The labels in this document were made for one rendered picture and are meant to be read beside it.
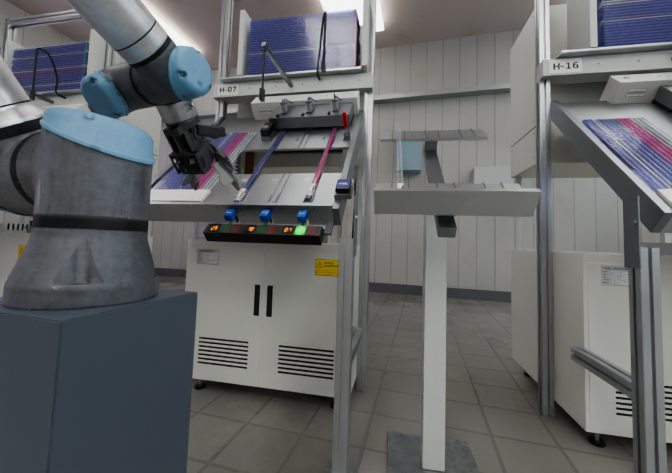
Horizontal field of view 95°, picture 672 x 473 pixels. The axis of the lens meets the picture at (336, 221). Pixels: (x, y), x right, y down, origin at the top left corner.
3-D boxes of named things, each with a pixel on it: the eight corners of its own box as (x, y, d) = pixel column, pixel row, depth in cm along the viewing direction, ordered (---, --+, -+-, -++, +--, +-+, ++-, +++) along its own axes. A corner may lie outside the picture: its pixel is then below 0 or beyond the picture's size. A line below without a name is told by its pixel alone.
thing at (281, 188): (334, 215, 88) (332, 206, 86) (136, 212, 101) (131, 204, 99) (343, 179, 102) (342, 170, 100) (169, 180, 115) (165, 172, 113)
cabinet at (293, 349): (348, 417, 111) (353, 244, 115) (177, 392, 124) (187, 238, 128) (366, 354, 174) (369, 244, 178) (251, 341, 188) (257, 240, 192)
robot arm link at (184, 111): (167, 94, 70) (199, 92, 68) (176, 114, 73) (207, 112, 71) (147, 106, 64) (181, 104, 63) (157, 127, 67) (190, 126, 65)
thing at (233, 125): (351, 158, 117) (349, 146, 114) (196, 161, 130) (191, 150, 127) (360, 122, 141) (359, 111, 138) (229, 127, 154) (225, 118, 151)
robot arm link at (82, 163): (68, 214, 32) (80, 87, 33) (1, 215, 37) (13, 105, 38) (170, 222, 43) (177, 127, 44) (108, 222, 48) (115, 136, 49)
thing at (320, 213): (334, 225, 89) (331, 205, 84) (138, 220, 102) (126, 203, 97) (335, 222, 90) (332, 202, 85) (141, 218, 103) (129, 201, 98)
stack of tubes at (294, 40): (356, 67, 134) (357, 8, 136) (247, 75, 144) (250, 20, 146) (359, 81, 146) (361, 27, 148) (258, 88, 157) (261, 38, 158)
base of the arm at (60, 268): (67, 316, 30) (76, 213, 30) (-34, 302, 34) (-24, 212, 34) (183, 292, 44) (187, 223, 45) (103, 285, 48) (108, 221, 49)
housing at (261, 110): (359, 128, 139) (357, 96, 130) (258, 132, 149) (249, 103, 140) (361, 121, 145) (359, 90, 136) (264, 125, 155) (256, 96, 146)
